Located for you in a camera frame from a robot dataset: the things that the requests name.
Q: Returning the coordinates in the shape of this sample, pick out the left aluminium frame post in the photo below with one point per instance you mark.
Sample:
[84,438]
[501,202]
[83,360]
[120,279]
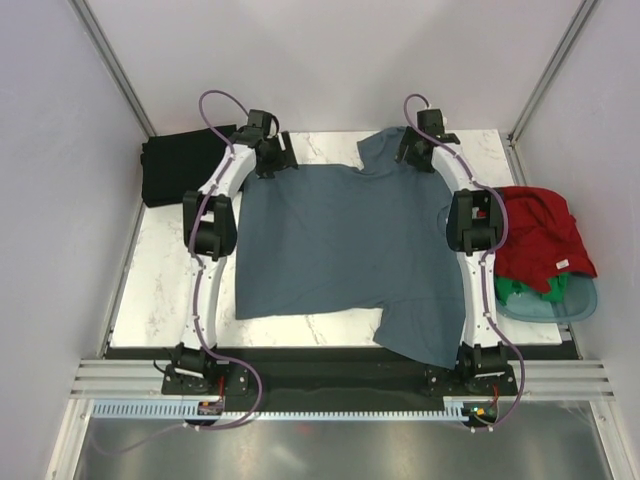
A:
[90,23]

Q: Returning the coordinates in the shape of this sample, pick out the right aluminium frame post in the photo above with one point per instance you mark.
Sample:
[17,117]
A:
[553,67]

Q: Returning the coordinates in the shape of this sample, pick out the white slotted cable duct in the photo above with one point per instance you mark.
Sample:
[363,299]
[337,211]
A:
[194,410]

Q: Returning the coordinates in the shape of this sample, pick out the green t-shirt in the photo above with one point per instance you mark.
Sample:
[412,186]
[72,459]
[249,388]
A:
[556,288]

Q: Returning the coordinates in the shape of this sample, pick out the aluminium front frame profile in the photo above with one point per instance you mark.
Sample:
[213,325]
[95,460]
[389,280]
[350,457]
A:
[544,380]

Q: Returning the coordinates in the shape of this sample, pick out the blue-grey t-shirt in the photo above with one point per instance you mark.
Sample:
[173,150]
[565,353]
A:
[327,238]

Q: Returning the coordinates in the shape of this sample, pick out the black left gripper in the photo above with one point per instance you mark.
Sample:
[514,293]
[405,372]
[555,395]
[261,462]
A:
[286,158]

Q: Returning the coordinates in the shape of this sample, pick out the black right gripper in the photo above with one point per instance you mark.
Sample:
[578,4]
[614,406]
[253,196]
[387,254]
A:
[409,137]

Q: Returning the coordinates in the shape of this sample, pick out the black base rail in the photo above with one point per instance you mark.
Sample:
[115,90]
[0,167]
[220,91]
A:
[335,378]

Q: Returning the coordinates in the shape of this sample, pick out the aluminium frame post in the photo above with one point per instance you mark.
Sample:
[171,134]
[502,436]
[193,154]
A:
[553,67]
[90,23]

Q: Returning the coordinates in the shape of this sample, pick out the red t-shirt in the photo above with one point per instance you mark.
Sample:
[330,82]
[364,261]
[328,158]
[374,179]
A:
[543,241]

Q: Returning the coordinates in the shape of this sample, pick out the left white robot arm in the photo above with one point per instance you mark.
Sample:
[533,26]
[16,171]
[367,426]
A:
[210,235]

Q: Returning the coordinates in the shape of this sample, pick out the teal plastic basket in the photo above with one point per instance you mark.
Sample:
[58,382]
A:
[579,303]

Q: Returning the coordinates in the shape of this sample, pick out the folded black t-shirt stack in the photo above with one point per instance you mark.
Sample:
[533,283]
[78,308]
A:
[175,164]

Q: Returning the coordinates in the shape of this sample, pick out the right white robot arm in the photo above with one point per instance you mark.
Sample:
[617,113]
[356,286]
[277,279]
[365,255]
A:
[474,230]

